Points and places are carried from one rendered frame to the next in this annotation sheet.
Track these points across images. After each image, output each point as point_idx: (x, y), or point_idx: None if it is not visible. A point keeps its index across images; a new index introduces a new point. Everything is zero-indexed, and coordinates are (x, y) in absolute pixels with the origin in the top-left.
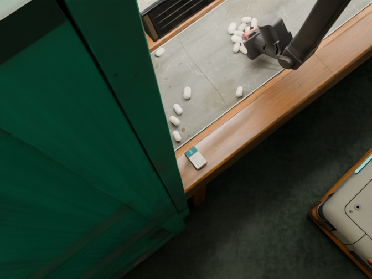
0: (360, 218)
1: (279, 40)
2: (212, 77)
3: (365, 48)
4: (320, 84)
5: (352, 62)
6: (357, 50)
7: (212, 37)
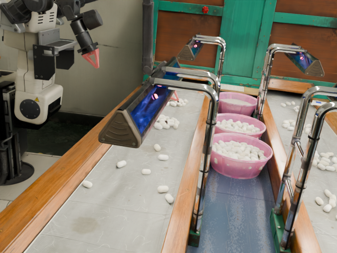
0: (57, 159)
1: (158, 65)
2: (174, 94)
3: (119, 105)
4: (128, 95)
5: (121, 102)
6: (122, 104)
7: (189, 100)
